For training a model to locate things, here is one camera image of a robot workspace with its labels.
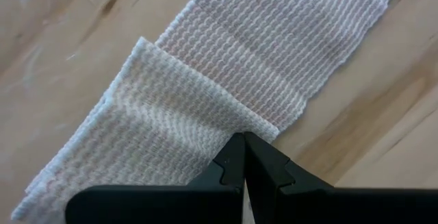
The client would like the white elastic bandage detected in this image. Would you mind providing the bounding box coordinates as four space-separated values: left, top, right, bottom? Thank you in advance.
10 0 410 224

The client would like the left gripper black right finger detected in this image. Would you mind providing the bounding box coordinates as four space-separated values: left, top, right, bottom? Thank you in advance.
243 131 438 224

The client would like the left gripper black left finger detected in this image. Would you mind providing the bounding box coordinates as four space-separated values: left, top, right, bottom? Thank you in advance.
64 132 246 224

